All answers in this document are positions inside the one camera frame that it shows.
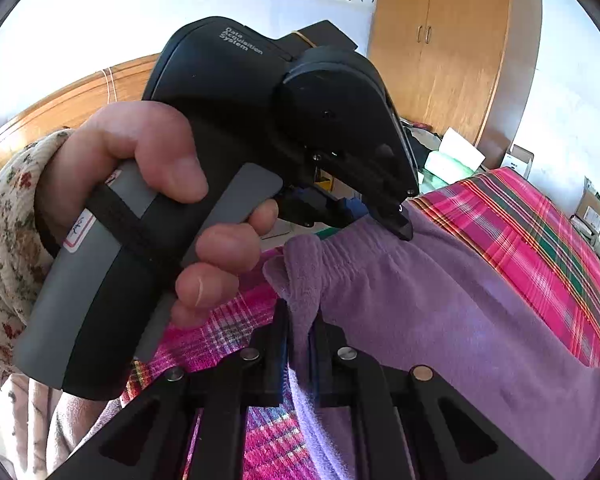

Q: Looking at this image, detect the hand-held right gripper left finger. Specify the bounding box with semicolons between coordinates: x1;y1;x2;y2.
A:
47;300;291;480

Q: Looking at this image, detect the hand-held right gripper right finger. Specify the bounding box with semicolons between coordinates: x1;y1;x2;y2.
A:
310;310;556;480

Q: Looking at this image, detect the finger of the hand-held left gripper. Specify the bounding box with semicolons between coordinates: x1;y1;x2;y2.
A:
375;202;414;241
280;187;366;227

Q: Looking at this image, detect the purple fleece towel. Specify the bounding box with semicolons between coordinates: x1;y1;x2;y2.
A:
262;200;600;480

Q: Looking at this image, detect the person's left hand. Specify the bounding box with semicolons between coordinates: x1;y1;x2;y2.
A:
34;101;281;331

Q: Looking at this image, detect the green tissue pack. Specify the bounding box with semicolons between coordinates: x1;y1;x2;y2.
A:
422;152;473;186

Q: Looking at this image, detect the plaid bed sheet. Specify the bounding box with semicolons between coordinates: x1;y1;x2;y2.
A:
120;167;600;480

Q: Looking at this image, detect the white open box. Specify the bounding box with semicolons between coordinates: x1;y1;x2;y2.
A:
502;144;536;181

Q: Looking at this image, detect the wooden wardrobe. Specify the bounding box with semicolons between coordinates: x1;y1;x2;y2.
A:
367;0;543;171

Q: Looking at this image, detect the brown cardboard box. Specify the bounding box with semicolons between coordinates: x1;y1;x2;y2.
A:
570;176;600;236

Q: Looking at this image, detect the pink fuzzy coat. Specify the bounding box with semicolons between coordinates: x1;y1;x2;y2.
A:
0;375;126;480

